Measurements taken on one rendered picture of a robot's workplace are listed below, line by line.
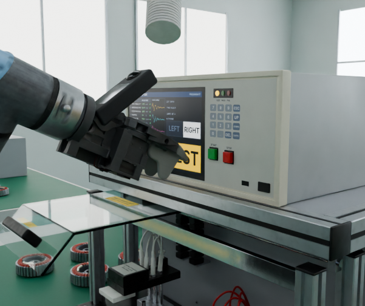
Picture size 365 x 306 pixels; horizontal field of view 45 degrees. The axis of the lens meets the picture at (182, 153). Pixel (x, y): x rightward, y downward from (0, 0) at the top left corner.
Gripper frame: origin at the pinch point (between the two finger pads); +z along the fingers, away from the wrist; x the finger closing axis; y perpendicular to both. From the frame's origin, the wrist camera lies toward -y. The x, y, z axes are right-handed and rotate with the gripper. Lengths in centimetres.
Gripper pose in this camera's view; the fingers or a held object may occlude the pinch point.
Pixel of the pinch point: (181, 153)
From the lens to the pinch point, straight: 71.9
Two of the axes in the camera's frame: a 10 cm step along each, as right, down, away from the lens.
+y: -3.3, 9.3, -1.5
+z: 7.1, 3.5, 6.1
